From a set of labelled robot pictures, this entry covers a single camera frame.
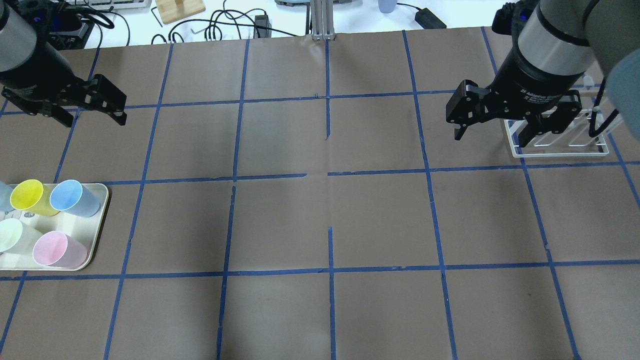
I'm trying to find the wooden stand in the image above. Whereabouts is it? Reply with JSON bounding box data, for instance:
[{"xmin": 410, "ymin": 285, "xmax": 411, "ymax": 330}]
[{"xmin": 154, "ymin": 0, "xmax": 206, "ymax": 25}]

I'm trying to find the yellow plastic cup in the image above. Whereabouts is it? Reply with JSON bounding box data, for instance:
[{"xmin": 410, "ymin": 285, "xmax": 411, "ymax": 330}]
[{"xmin": 9, "ymin": 178, "xmax": 60, "ymax": 217}]

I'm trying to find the black power adapter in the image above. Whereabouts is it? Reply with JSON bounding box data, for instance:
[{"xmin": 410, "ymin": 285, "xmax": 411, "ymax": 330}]
[{"xmin": 414, "ymin": 7, "xmax": 448, "ymax": 30}]

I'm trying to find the white wire cup rack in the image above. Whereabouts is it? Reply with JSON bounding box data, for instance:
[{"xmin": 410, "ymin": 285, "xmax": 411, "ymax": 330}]
[{"xmin": 502, "ymin": 75, "xmax": 623, "ymax": 159}]

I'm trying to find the light blue cup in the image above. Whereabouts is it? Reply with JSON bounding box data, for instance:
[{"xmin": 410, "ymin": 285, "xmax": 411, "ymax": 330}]
[{"xmin": 0, "ymin": 181, "xmax": 16, "ymax": 213}]

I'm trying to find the cream plastic tray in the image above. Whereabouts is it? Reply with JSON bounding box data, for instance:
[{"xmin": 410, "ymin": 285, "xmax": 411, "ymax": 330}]
[{"xmin": 0, "ymin": 183, "xmax": 111, "ymax": 272}]

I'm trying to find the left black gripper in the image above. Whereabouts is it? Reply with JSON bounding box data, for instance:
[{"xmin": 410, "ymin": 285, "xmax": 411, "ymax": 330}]
[{"xmin": 1, "ymin": 74, "xmax": 127, "ymax": 128}]

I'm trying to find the pink plastic cup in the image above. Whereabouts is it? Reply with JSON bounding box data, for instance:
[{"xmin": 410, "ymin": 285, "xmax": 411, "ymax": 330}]
[{"xmin": 32, "ymin": 230, "xmax": 89, "ymax": 268}]

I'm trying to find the pale green white cup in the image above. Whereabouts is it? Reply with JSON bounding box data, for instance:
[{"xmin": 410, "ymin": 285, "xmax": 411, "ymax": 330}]
[{"xmin": 0, "ymin": 218, "xmax": 43, "ymax": 256}]

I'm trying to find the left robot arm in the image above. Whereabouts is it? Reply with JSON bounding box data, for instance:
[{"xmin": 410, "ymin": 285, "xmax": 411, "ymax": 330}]
[{"xmin": 0, "ymin": 0, "xmax": 127, "ymax": 128}]

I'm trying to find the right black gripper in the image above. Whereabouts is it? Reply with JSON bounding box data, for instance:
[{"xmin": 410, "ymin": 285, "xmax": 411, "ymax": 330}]
[{"xmin": 446, "ymin": 50, "xmax": 583, "ymax": 148}]

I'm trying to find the aluminium frame post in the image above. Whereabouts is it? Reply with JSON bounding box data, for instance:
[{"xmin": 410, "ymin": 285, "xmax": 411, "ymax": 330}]
[{"xmin": 309, "ymin": 0, "xmax": 336, "ymax": 41}]

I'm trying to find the blue plastic cup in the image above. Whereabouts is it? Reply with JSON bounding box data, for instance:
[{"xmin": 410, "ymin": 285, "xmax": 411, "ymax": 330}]
[{"xmin": 49, "ymin": 179, "xmax": 101, "ymax": 218}]

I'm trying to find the blue cup on desk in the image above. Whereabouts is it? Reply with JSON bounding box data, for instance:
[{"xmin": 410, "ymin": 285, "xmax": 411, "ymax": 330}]
[{"xmin": 377, "ymin": 0, "xmax": 398, "ymax": 14}]

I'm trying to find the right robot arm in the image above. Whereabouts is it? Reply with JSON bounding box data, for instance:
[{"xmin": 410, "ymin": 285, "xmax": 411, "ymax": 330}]
[{"xmin": 445, "ymin": 0, "xmax": 640, "ymax": 147}]

